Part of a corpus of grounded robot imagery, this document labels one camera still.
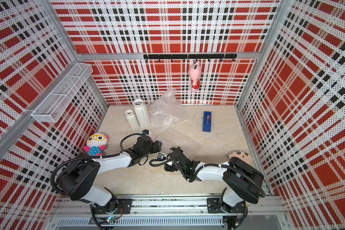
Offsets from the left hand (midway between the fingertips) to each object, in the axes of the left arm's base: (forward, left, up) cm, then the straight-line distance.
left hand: (160, 144), depth 93 cm
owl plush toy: (-1, +41, +2) cm, 41 cm away
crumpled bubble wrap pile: (+32, -3, -2) cm, 32 cm away
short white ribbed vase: (+15, +20, +8) cm, 26 cm away
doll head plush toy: (-10, -50, +4) cm, 52 cm away
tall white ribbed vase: (+18, +13, +11) cm, 24 cm away
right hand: (-8, -8, +2) cm, 11 cm away
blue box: (+19, -33, 0) cm, 38 cm away
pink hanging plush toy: (+36, -23, +31) cm, 53 cm away
